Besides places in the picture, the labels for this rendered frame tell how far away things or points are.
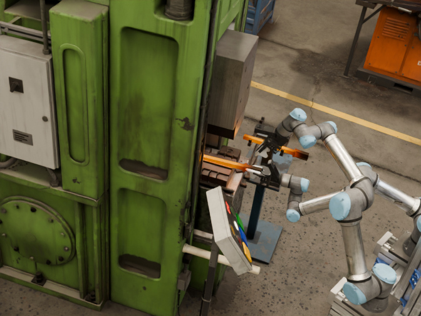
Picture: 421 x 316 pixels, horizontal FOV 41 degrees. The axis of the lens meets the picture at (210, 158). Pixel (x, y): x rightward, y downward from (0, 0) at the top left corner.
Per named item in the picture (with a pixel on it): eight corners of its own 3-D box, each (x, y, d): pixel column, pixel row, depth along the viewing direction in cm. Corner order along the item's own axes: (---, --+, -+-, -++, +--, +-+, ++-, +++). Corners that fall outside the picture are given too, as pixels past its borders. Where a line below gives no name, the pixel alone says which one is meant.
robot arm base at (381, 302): (393, 301, 283) (399, 288, 277) (378, 318, 274) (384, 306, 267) (366, 283, 290) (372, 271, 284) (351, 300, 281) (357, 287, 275)
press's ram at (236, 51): (251, 94, 319) (262, 29, 294) (233, 130, 289) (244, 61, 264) (181, 76, 326) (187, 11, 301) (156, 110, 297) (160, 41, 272)
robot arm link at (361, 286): (384, 299, 265) (366, 187, 256) (360, 311, 258) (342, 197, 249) (365, 292, 275) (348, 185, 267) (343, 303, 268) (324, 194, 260)
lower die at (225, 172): (234, 169, 336) (236, 158, 331) (225, 189, 321) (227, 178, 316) (168, 150, 344) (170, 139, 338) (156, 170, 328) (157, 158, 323)
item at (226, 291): (257, 261, 403) (257, 259, 402) (236, 325, 359) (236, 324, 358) (205, 244, 410) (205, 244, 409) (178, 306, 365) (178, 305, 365)
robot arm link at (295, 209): (376, 203, 292) (291, 227, 314) (375, 189, 301) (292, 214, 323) (367, 187, 287) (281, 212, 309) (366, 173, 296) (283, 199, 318)
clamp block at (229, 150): (240, 157, 345) (241, 149, 341) (236, 165, 339) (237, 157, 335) (221, 152, 348) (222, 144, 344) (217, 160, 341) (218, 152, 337)
